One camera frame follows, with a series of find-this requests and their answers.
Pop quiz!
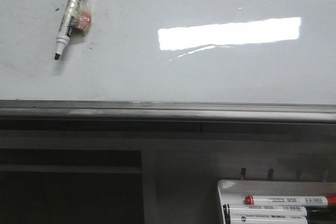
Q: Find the white black-tipped whiteboard marker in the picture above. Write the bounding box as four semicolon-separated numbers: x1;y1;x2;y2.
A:
55;0;81;60

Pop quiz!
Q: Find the white whiteboard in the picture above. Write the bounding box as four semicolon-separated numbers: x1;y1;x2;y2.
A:
1;0;335;104

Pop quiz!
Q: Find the black-capped whiteboard marker upper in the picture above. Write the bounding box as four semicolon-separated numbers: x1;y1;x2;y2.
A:
223;204;308;216

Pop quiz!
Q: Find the black-capped whiteboard marker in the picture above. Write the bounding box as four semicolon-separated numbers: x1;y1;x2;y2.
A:
223;204;308;216
225;215;308;224

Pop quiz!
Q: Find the black-capped whiteboard marker lower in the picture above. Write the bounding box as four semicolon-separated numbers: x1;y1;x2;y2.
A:
225;215;308;224

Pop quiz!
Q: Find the red-capped whiteboard marker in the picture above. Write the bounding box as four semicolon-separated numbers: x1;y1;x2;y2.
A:
245;195;335;207

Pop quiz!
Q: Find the white marker tray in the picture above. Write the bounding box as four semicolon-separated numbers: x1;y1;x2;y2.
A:
217;179;335;223

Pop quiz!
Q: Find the red magnet taped to marker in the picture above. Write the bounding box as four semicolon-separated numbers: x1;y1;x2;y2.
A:
73;0;92;35

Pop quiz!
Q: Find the grey whiteboard ledge rail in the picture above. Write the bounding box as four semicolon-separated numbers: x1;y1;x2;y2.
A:
1;100;335;135

